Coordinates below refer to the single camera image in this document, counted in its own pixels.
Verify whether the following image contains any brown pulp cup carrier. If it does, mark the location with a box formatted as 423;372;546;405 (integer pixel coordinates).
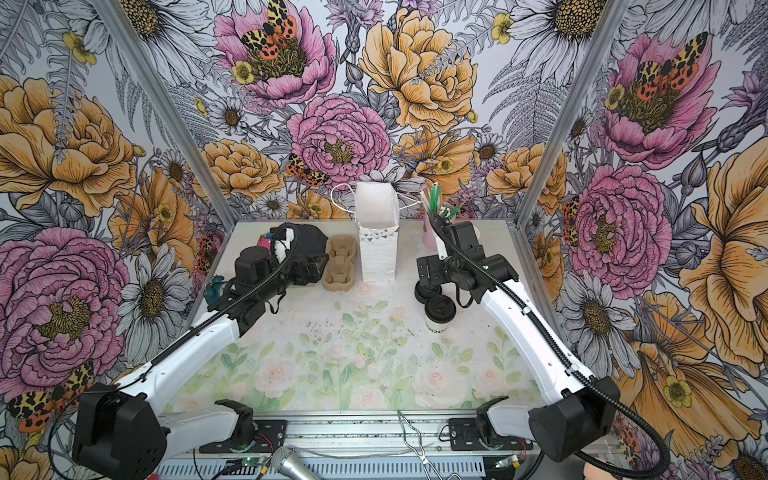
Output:
322;235;359;292

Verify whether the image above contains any green straws bundle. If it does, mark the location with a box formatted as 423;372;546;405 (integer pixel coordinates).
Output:
419;183;460;220

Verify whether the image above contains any white patterned paper gift bag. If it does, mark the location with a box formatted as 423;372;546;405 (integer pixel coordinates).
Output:
330;181;417;283

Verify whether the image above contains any black coffee cup lid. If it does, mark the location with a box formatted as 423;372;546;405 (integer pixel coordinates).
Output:
424;294;457;327

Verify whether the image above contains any teal alarm clock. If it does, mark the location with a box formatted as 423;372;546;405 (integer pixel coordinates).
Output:
203;275;227;306

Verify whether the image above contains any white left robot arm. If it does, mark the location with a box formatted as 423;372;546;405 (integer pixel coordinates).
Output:
71;223;329;479

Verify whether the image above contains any pink straw holder cup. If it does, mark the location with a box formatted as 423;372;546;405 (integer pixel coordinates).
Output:
422;213;437;252

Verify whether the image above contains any silver microphone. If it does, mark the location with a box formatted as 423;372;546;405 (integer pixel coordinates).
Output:
271;446;319;480

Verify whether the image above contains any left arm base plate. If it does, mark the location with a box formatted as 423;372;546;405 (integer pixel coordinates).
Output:
198;419;288;454

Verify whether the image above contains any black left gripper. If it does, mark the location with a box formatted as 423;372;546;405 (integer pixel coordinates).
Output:
259;253;329;300

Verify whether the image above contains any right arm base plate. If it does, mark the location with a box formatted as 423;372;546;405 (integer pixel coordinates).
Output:
448;418;533;452

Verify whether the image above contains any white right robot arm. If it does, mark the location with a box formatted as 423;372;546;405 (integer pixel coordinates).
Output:
414;213;671;479

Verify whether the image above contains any white paper coffee cup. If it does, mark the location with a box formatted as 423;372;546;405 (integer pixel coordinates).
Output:
426;320;448;333

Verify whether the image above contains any black paper napkin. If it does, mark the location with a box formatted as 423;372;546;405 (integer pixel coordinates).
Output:
269;223;328;270

